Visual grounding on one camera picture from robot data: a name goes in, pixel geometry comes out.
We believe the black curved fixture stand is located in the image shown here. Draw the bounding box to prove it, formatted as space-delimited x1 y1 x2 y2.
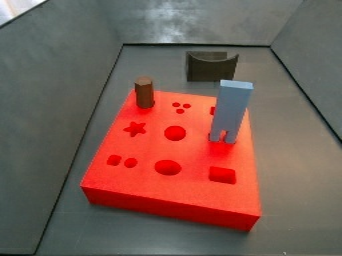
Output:
186 51 239 82

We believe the red block with shaped holes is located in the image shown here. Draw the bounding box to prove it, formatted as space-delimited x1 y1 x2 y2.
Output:
80 91 261 231

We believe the black cylinder peg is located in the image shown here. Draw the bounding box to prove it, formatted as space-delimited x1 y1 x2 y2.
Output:
135 76 155 109

